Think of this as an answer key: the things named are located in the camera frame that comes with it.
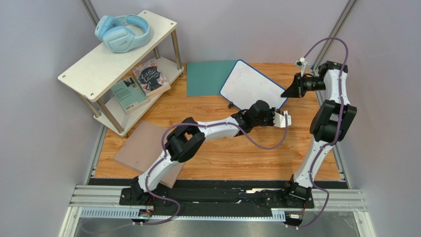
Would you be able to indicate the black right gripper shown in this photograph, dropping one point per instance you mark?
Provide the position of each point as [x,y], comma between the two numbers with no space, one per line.
[301,86]

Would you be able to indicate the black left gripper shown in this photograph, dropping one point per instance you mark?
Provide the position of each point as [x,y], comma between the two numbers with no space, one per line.
[271,111]

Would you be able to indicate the blue framed whiteboard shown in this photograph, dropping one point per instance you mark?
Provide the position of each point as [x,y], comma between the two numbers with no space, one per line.
[245,85]

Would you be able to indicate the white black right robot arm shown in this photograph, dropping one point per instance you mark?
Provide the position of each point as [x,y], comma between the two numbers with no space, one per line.
[328,127]

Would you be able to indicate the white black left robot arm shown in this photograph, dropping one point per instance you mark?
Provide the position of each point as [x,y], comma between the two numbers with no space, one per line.
[181,142]

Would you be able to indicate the teal mat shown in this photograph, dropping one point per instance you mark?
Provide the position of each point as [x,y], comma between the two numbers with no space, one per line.
[207,78]

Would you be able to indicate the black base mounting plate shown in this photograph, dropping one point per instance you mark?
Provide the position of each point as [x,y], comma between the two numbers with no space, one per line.
[221,198]

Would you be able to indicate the floral cover book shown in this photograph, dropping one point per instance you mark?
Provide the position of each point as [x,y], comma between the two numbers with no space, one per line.
[150,78]

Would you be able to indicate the pink square board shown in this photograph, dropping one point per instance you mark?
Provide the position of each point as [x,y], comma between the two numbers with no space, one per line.
[141,151]

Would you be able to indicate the teal cover book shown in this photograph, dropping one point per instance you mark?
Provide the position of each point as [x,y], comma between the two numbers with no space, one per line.
[129,95]

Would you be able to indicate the light blue headphones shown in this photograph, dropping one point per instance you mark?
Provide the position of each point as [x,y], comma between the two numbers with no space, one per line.
[117,37]

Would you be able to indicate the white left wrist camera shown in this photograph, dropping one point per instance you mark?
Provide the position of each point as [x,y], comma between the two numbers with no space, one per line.
[282,119]

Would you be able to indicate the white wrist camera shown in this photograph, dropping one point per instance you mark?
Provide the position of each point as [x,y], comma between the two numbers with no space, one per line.
[282,119]
[302,64]

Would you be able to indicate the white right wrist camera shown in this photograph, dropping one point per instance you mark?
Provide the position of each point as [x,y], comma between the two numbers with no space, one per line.
[302,64]

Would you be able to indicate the aluminium frame rail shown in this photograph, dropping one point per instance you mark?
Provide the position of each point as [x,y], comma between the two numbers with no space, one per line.
[94,210]

